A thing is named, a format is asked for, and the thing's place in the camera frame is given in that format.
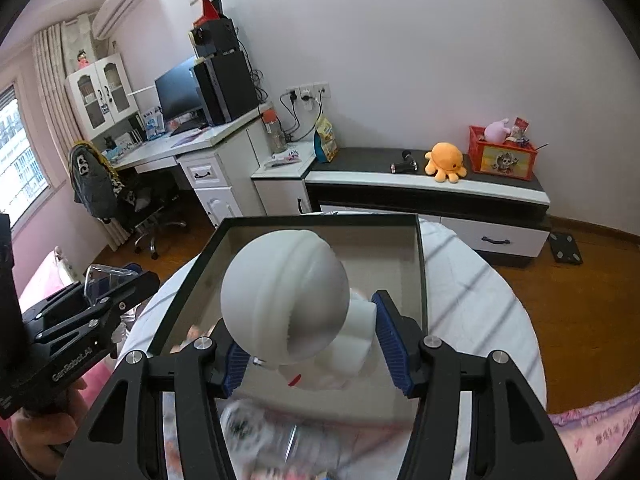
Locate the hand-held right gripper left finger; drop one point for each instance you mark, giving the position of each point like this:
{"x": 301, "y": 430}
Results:
{"x": 235, "y": 366}

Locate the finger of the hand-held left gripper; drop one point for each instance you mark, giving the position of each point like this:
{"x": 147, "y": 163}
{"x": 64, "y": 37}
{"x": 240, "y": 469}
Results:
{"x": 55, "y": 302}
{"x": 136, "y": 292}

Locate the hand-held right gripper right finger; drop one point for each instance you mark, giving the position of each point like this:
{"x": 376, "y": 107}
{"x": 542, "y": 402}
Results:
{"x": 391, "y": 341}

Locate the white round-headed figurine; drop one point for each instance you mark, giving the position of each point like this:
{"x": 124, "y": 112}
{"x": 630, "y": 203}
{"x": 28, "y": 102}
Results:
{"x": 285, "y": 285}

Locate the pink box with dark rim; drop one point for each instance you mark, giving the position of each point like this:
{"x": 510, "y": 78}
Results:
{"x": 360, "y": 245}

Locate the person's left hand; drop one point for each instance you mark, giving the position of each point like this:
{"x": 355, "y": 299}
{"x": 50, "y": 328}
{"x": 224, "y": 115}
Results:
{"x": 35, "y": 435}

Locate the blurred white plastic item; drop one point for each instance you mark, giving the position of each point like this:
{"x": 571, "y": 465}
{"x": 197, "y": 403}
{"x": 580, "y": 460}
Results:
{"x": 270, "y": 435}

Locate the black office chair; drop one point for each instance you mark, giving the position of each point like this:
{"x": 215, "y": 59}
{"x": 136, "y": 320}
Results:
{"x": 150, "y": 210}

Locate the white striped bed sheet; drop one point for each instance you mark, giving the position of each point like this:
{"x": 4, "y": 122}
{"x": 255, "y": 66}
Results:
{"x": 475, "y": 310}

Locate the black jacket with white print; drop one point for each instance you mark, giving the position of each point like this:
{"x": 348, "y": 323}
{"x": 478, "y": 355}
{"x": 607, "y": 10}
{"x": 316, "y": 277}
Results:
{"x": 92, "y": 180}

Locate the window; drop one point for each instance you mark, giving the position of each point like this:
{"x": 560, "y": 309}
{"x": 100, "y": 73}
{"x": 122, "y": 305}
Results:
{"x": 20, "y": 160}

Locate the blue and white box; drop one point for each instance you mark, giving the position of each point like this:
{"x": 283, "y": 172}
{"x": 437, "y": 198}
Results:
{"x": 152, "y": 121}

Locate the white desk with drawers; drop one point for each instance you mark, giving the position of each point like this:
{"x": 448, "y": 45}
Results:
{"x": 215, "y": 135}

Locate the white side cabinet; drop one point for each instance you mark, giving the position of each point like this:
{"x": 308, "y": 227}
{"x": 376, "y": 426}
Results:
{"x": 280, "y": 190}

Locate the black and white low cabinet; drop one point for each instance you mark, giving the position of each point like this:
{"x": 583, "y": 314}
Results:
{"x": 375, "y": 161}

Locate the orange octopus plush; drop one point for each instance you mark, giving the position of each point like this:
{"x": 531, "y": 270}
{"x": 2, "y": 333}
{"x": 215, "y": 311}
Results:
{"x": 445, "y": 160}

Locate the black bathroom scale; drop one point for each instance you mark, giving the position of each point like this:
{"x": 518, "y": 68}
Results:
{"x": 565, "y": 249}

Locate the flat packets on cabinet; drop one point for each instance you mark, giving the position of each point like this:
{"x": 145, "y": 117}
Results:
{"x": 282, "y": 157}

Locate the white glass-door cabinet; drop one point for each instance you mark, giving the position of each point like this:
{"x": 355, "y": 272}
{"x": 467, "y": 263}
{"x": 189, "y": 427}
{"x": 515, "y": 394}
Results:
{"x": 100, "y": 95}

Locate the black computer monitor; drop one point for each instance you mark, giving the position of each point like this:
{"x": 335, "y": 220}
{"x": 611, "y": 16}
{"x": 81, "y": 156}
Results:
{"x": 175, "y": 90}

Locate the yellow and blue snack bag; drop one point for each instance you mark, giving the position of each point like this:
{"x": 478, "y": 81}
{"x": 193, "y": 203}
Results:
{"x": 326, "y": 140}

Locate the clear bottle with orange cap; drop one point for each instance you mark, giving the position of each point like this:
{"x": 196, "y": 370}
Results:
{"x": 274, "y": 132}

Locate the beige curtain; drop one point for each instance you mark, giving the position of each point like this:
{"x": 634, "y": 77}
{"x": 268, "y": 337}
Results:
{"x": 55, "y": 90}

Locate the red crate with skull print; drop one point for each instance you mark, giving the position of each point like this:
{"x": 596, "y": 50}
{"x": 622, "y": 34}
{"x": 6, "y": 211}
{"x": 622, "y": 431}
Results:
{"x": 502, "y": 160}

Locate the black computer tower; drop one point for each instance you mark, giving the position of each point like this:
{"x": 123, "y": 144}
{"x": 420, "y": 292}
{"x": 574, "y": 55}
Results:
{"x": 230, "y": 90}

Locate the pink floral quilt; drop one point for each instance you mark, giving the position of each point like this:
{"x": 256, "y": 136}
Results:
{"x": 600, "y": 430}

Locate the pink plush toy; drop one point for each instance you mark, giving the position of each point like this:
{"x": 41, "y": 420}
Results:
{"x": 496, "y": 130}

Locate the small doll with dark hair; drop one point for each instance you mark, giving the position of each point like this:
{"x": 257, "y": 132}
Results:
{"x": 83, "y": 60}

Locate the red snack packet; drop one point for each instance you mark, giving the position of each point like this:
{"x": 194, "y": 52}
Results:
{"x": 521, "y": 126}

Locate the white plug-in charger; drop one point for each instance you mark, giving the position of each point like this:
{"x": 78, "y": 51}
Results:
{"x": 306, "y": 99}

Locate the black speaker box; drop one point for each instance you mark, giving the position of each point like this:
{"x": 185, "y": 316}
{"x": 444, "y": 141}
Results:
{"x": 215, "y": 37}

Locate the white air conditioner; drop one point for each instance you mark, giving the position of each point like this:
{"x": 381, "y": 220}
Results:
{"x": 120, "y": 5}

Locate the red pointed object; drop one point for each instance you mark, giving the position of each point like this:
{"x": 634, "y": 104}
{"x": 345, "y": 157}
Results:
{"x": 207, "y": 10}

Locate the white wall socket strip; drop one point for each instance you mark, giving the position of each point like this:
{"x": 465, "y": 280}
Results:
{"x": 307, "y": 89}

